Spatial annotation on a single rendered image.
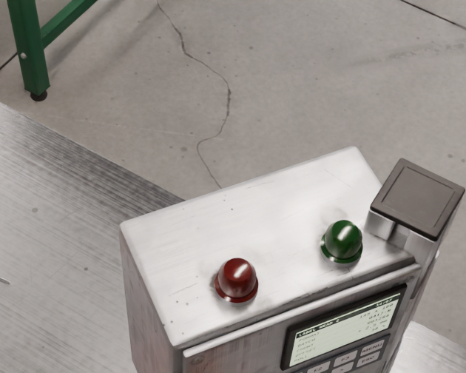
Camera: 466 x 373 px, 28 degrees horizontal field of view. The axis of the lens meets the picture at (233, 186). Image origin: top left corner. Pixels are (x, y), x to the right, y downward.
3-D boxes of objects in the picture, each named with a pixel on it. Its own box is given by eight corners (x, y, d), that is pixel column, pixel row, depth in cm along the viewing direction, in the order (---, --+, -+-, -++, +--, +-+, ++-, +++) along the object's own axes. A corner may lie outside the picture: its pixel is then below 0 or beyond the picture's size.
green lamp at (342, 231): (312, 240, 57) (316, 219, 55) (349, 226, 58) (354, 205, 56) (331, 273, 56) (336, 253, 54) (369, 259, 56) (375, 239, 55)
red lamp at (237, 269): (207, 277, 55) (208, 257, 53) (247, 263, 56) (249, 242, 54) (225, 313, 54) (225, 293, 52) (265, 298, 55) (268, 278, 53)
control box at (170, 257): (129, 356, 73) (115, 220, 57) (322, 284, 77) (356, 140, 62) (177, 474, 67) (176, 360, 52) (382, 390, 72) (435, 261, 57)
